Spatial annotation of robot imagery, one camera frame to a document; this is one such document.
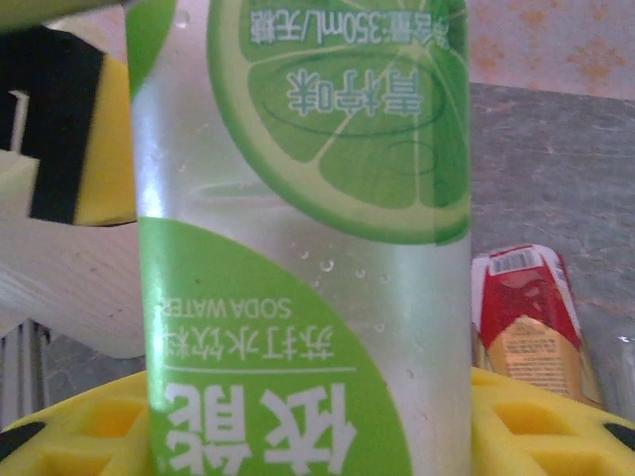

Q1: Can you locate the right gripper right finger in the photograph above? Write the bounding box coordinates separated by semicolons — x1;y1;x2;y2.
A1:
468;366;635;476

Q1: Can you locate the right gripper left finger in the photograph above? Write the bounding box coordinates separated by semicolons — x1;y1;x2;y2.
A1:
0;371;155;476

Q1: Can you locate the red gold tea bottle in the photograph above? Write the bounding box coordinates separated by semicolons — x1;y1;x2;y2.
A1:
469;242;604;411

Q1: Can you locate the green lime soda water bottle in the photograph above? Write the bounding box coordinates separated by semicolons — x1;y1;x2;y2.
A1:
123;0;472;476

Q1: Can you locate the cream plastic waste bin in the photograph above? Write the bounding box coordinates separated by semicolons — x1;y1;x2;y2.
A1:
0;148;150;361

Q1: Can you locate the aluminium table edge rail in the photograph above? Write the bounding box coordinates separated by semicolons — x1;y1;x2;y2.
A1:
0;319;51;432

